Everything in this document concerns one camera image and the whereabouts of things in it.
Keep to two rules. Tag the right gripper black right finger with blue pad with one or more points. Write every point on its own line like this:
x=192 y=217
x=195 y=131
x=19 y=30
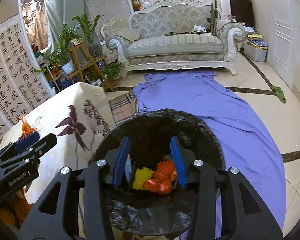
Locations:
x=244 y=213

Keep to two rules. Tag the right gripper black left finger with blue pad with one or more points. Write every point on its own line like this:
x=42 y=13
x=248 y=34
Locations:
x=55 y=213

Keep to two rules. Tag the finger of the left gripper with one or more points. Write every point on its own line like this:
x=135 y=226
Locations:
x=26 y=142
x=36 y=150

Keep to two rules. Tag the red plastic bag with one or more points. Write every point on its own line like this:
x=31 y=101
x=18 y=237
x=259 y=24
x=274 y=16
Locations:
x=162 y=178

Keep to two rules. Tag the light blue wrapper packet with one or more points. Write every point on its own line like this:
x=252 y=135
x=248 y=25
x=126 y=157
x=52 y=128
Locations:
x=128 y=169

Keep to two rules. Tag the yellow trash in bin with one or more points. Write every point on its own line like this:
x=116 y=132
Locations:
x=141 y=176

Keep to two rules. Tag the black-lined trash bin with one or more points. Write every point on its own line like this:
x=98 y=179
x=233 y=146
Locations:
x=149 y=214

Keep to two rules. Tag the orange plastic bag on table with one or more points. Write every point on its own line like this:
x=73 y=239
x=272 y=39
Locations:
x=26 y=129

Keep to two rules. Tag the floral cream tablecloth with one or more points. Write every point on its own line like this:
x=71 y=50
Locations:
x=80 y=118

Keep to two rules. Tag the calligraphy folding screen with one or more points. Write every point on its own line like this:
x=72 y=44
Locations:
x=21 y=89

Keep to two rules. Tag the purple sheet on floor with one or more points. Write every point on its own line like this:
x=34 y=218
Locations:
x=245 y=142

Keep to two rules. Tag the plaid mat on floor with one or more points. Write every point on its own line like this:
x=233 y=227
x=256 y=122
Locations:
x=124 y=107

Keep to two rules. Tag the wooden plant stand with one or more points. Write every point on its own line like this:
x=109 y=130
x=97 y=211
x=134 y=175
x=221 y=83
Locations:
x=92 y=64

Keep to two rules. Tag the tall green potted plant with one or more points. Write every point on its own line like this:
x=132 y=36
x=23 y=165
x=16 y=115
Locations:
x=88 y=28

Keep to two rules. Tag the ornate grey white sofa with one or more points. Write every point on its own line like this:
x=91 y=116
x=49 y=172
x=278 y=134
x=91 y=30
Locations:
x=173 y=35

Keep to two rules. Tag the grey storage box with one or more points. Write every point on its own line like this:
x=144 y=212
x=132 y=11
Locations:
x=256 y=50

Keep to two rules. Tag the dark television screen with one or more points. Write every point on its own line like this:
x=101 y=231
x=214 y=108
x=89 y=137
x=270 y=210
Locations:
x=243 y=12

